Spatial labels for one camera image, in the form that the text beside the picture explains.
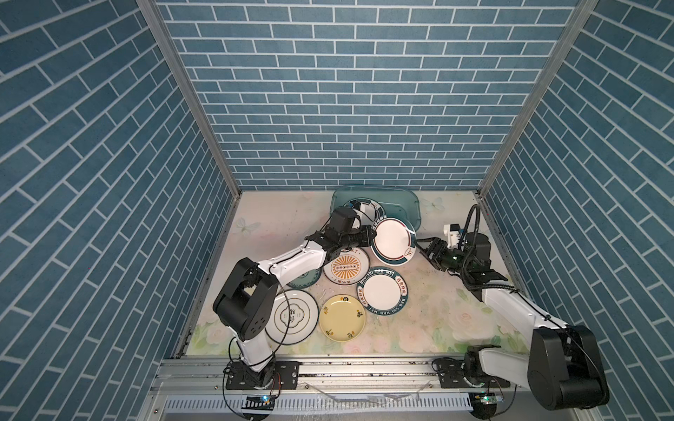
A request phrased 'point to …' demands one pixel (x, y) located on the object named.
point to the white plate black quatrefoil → (293, 318)
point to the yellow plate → (342, 317)
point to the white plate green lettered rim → (382, 291)
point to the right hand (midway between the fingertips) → (419, 247)
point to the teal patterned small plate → (307, 279)
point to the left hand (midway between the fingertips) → (384, 235)
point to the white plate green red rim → (368, 210)
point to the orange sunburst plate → (351, 266)
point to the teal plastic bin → (400, 202)
